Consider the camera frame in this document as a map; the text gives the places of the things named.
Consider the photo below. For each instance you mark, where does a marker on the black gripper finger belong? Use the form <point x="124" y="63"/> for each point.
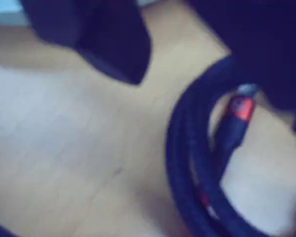
<point x="266" y="39"/>
<point x="101" y="32"/>

